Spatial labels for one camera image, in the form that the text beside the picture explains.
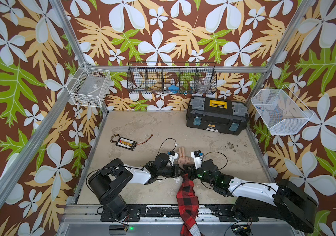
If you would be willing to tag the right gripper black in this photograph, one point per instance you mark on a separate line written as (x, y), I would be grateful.
(192, 174)

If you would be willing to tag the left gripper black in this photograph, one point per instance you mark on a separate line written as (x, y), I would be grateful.
(175, 167)

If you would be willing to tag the black wrist watch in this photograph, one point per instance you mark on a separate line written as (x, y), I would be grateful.
(186, 170)

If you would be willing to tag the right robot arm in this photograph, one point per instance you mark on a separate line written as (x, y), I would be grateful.
(283, 200)

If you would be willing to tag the red plaid sleeve forearm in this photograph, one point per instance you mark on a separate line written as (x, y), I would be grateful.
(188, 206)

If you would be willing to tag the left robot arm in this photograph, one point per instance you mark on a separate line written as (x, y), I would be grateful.
(107, 183)

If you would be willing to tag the black battery charger box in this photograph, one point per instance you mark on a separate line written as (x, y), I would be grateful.
(126, 143)

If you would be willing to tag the black toolbox yellow label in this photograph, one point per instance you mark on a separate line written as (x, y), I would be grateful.
(216, 115)

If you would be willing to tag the white mesh basket right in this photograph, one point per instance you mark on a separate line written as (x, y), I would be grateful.
(281, 110)

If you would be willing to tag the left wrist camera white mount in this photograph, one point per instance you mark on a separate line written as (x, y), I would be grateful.
(172, 156)

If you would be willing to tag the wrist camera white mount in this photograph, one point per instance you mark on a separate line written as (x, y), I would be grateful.
(172, 156)
(197, 157)

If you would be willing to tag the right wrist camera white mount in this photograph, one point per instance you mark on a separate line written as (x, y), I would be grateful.
(197, 157)

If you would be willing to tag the black wire basket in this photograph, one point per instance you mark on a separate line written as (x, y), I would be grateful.
(171, 77)

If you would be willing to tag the white wire basket left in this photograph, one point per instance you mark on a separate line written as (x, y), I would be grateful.
(88, 86)

